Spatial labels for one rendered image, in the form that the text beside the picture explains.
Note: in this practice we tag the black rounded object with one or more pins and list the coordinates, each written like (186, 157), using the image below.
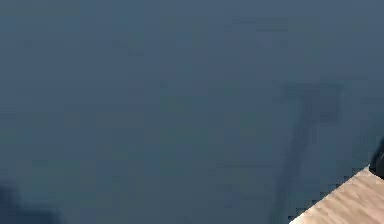
(379, 163)

